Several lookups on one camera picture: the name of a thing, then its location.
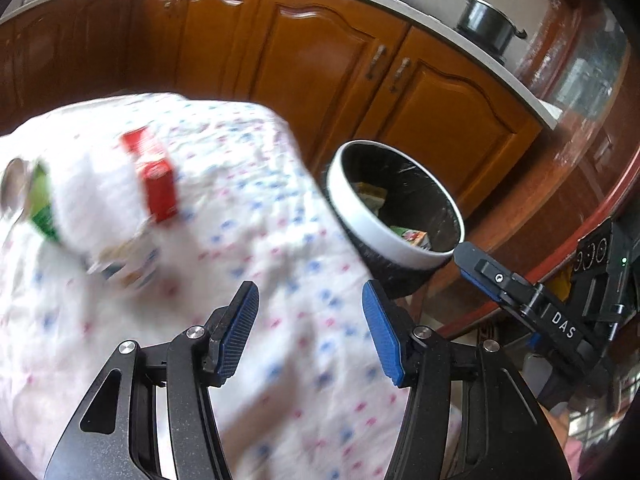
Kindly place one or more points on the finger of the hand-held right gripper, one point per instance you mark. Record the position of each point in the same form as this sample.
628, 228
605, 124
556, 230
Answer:
495, 280

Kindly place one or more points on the white floral tablecloth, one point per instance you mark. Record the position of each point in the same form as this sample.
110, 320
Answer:
280, 240

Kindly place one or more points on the green and white wrapper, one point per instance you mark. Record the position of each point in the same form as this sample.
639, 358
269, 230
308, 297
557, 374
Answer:
130, 267

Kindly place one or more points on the wooden base cabinets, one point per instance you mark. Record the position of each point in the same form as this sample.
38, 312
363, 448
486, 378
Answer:
310, 60

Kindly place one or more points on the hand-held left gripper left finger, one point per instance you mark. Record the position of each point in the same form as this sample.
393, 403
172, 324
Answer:
240, 330

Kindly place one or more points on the white kitchen countertop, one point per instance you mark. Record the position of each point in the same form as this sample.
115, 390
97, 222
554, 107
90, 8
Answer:
437, 19

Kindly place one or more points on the steel cooking pot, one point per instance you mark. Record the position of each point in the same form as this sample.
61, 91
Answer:
487, 20

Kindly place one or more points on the wide white foam fruit net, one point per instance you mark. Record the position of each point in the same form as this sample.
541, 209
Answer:
95, 210

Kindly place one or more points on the crushed green can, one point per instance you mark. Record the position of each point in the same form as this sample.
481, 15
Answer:
42, 210

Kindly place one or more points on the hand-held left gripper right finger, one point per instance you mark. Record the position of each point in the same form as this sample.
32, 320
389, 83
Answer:
382, 335

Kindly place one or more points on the white bin with black bag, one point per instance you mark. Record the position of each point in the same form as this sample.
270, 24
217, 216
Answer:
380, 230

